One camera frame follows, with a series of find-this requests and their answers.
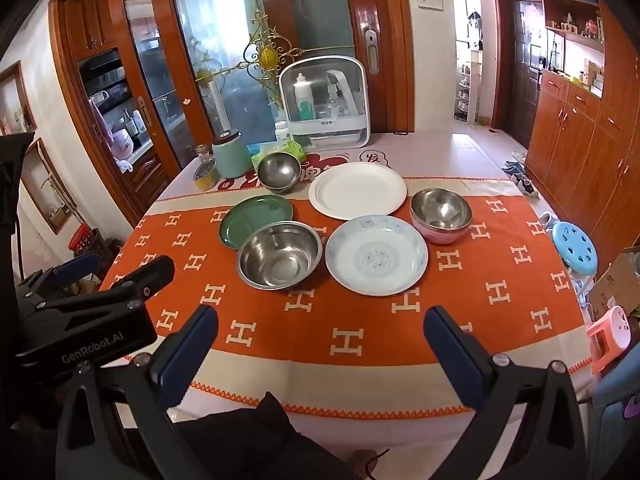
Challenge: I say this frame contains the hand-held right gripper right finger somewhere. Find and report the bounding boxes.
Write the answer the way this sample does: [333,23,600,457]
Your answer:
[423,305,590,480]

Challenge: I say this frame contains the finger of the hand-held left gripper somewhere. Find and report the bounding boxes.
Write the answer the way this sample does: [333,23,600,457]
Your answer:
[30,255,177,312]
[16,252,102,302]

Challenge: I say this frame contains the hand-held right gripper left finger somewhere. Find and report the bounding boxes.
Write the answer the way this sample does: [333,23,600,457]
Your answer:
[54,304,220,480]

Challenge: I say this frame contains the green plate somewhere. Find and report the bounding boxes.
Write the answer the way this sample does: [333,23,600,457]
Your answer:
[218,194,295,251]

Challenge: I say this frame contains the blue patterned white plate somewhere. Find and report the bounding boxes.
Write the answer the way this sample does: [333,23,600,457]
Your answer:
[325,214,429,297]

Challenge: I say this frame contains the large steel bowl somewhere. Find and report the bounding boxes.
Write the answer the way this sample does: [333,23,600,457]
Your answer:
[237,221,324,291]

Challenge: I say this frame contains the steel bowl with pink outside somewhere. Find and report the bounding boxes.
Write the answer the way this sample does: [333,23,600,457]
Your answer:
[410,187,473,246]

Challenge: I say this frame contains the dark crate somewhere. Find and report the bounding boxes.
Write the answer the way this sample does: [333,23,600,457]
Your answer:
[67,225,123,281]

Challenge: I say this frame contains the person's black clothing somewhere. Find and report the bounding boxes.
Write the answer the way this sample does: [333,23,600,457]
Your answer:
[170,392,361,480]

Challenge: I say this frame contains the orange printed tablecloth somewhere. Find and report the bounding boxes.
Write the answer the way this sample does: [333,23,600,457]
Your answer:
[100,175,591,418]

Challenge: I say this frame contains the glass jar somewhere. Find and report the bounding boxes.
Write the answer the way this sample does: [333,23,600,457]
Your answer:
[192,145,221,192]

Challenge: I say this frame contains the pink rice cooker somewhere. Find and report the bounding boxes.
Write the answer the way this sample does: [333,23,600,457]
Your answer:
[111,129,135,158]

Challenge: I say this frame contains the teal canister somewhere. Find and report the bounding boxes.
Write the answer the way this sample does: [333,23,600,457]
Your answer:
[212,131,252,180]

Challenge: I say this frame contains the pink stool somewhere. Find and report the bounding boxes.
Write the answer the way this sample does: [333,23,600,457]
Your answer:
[585,305,633,373]

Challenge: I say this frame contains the blue stool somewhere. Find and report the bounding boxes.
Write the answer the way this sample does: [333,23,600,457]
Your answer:
[550,221,599,281]

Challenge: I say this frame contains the small steel bowl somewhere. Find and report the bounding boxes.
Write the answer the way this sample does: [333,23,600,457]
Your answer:
[257,151,302,194]

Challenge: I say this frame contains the grey chair with purple print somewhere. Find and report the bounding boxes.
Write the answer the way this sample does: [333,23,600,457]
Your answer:
[590,355,640,480]

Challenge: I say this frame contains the cardboard box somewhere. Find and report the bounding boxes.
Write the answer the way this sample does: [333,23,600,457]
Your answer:
[590,247,640,321]

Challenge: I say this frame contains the green packet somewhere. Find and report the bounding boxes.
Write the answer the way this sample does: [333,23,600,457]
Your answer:
[247,141,307,161]

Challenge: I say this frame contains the blue slippers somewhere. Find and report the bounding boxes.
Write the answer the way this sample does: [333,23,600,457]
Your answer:
[501,152,527,177]

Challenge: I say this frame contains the white printed table cover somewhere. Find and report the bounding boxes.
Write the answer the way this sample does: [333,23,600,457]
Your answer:
[115,132,596,461]

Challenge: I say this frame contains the wooden kitchen cabinet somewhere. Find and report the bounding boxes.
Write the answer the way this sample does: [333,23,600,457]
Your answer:
[50,0,171,201]

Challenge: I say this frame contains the glass sliding door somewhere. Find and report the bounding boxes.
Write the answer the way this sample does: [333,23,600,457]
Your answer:
[117,0,361,171]

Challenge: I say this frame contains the white storage box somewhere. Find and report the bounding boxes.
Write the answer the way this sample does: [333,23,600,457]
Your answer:
[278,56,377,150]

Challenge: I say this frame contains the shoe rack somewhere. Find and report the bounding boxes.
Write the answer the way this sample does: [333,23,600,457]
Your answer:
[456,50,482,123]

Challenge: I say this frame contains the dark entrance door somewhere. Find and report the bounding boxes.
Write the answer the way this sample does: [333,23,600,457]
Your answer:
[502,0,545,148]

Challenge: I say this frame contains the wooden door panel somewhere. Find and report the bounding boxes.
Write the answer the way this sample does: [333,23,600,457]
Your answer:
[350,0,416,133]

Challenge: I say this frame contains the large picture frame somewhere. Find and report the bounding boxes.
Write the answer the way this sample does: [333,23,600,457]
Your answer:
[20,139,78,235]

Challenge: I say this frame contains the thin black cable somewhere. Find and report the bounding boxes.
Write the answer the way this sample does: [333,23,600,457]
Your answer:
[350,450,396,480]

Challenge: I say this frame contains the small picture frame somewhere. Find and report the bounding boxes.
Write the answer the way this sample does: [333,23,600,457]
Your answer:
[0,61,38,136]

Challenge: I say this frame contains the wooden wall cabinet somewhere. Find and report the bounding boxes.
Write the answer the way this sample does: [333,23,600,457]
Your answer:
[525,0,640,271]

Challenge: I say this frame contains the silver door handle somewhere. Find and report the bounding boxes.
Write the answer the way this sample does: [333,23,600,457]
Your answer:
[364,30,379,76]

